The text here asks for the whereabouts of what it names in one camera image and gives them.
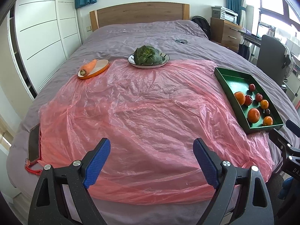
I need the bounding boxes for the wooden drawer chest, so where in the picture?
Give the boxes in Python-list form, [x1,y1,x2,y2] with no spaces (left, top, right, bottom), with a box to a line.
[210,17,243,52]

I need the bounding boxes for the blue gloved right hand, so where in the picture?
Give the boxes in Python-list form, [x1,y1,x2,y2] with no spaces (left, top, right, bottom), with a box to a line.
[278,177,299,200]

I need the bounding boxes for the smartphone in red case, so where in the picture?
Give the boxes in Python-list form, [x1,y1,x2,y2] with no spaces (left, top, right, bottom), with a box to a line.
[27,124,41,166]

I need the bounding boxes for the white wardrobe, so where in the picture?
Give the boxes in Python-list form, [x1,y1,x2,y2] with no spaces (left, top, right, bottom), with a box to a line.
[14,0,81,98]

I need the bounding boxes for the green rectangular tray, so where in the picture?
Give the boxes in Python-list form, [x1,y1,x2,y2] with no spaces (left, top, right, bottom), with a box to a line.
[214,67,283,134]

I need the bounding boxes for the wooden headboard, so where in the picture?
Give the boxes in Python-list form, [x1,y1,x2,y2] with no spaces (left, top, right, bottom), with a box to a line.
[89,1,190,32]

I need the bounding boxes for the black backpack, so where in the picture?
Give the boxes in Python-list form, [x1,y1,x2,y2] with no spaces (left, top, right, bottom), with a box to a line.
[192,16,211,39]

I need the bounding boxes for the grey printer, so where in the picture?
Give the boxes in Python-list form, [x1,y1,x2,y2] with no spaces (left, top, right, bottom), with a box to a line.
[211,6,238,24]

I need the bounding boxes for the red phone strap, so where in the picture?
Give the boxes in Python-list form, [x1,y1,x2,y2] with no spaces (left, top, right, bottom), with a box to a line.
[24,159,43,176]

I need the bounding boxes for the grey purple bed cover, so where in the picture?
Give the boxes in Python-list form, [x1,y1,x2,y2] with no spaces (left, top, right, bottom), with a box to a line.
[7,20,299,224]

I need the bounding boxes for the white patterned plate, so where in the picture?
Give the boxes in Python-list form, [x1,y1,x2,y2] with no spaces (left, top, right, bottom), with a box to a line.
[128,52,170,69]

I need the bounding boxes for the grey chair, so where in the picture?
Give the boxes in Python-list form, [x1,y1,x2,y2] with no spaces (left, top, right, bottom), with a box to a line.
[256,34,296,86]

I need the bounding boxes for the orange carrot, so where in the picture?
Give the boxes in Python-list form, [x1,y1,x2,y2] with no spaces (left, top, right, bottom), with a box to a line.
[79,59,97,77]

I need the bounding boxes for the pink plastic sheet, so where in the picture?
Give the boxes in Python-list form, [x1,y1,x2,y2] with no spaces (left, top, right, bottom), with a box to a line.
[39,59,274,205]

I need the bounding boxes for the dark glasses on bed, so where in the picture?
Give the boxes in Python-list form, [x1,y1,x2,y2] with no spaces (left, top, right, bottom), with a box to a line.
[175,40,188,44]

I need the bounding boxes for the dark purple plum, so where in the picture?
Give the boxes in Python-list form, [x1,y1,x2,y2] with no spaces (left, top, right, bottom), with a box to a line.
[264,109,271,116]

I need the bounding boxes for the orange oval dish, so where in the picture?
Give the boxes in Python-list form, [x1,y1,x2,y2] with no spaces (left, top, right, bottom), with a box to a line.
[77,59,109,80]

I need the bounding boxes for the green leafy vegetable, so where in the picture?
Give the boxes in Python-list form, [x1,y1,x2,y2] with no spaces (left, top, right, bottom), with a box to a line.
[133,45,163,65]

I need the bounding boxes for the dark blue bag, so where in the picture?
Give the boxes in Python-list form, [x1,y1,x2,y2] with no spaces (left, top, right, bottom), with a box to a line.
[238,40,250,60]

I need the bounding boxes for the orange tangerine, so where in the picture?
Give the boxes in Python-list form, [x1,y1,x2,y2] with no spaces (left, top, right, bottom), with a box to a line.
[262,116,274,126]
[247,108,260,123]
[260,99,269,110]
[234,91,246,106]

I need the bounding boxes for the red apple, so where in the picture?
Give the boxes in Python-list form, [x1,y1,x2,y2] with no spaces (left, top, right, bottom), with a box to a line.
[244,95,253,106]
[255,93,263,103]
[249,84,256,92]

